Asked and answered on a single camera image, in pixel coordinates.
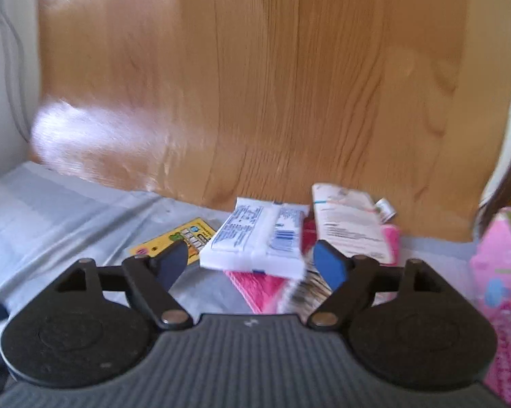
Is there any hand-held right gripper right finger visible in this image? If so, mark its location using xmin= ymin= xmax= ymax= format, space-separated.
xmin=307 ymin=240 xmax=452 ymax=331

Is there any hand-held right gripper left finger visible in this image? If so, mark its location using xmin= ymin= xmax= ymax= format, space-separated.
xmin=51 ymin=240 xmax=193 ymax=330

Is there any yellow printed card packet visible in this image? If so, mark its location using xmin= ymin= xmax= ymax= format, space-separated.
xmin=129 ymin=218 xmax=217 ymax=266

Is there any white printed cloth packet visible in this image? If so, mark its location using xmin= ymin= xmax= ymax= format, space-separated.
xmin=311 ymin=184 xmax=403 ymax=266

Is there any pink fluffy towel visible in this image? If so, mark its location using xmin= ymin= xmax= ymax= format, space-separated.
xmin=223 ymin=217 xmax=320 ymax=315

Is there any white tissue packet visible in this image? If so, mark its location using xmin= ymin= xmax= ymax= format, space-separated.
xmin=199 ymin=198 xmax=310 ymax=280

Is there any pink macaron tin box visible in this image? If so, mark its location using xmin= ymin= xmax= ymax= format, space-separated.
xmin=470 ymin=207 xmax=511 ymax=406

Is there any brown striped cloth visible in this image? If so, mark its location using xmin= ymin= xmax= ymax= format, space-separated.
xmin=276 ymin=259 xmax=333 ymax=314

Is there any grey striped bed sheet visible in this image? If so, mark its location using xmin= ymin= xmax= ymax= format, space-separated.
xmin=0 ymin=161 xmax=494 ymax=362

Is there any wood-pattern vinyl sheet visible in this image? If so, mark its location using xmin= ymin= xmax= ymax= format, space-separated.
xmin=30 ymin=0 xmax=511 ymax=243

